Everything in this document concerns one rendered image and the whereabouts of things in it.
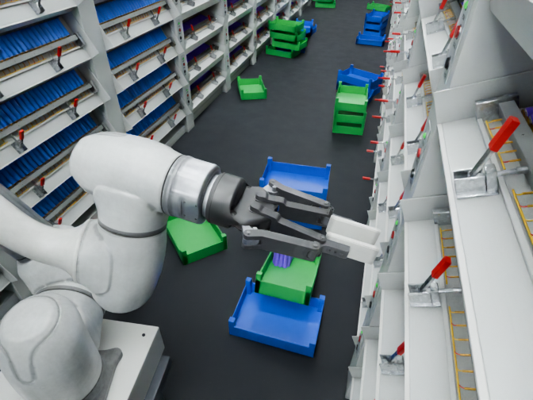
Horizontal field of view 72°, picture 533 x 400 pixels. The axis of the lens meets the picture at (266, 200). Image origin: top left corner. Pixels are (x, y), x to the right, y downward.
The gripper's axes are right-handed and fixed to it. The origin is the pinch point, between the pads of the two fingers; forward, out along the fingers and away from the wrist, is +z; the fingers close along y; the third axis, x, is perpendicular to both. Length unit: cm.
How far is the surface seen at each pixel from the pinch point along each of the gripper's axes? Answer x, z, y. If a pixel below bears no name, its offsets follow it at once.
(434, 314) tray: -6.2, 13.7, 2.8
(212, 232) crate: -89, -46, -74
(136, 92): -55, -109, -118
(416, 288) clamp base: -6.0, 11.2, -0.6
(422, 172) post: 2.7, 9.2, -17.8
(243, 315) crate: -85, -19, -36
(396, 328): -26.1, 15.8, -7.8
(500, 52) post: 22.8, 10.9, -17.8
